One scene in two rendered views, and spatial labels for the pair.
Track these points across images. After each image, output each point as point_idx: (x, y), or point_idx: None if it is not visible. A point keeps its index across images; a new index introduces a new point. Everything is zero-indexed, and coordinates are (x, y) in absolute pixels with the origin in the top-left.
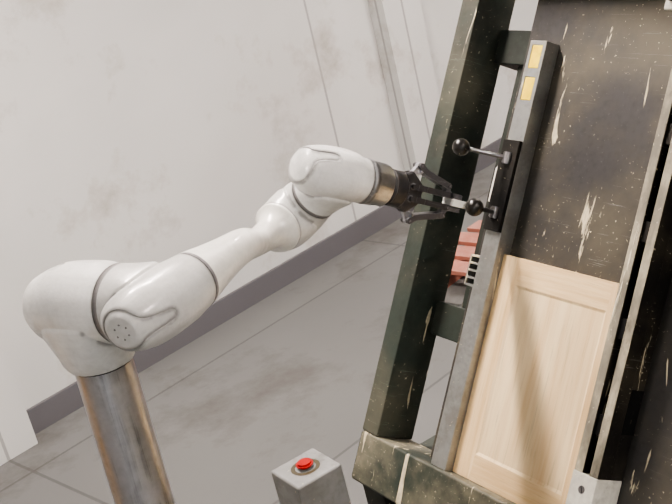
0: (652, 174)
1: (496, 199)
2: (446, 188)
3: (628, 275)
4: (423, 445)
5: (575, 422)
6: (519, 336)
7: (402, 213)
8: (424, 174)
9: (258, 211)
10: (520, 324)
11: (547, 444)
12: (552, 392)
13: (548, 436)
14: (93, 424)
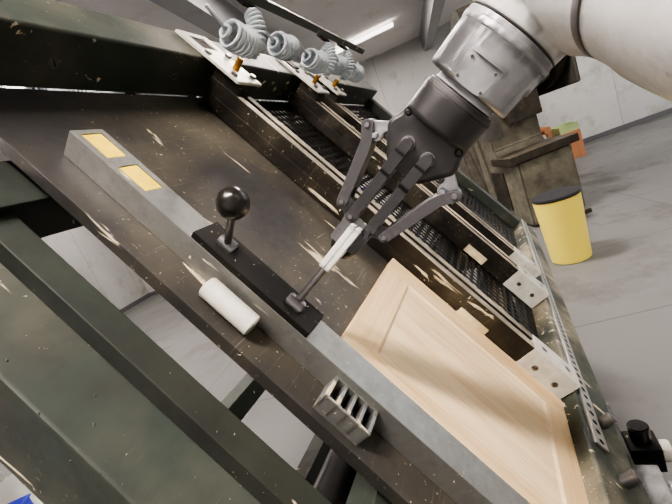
0: (338, 178)
1: (277, 291)
2: (352, 200)
3: (402, 232)
4: None
5: (490, 359)
6: (431, 380)
7: (455, 177)
8: (375, 144)
9: None
10: (418, 372)
11: (515, 397)
12: (474, 368)
13: (509, 393)
14: None
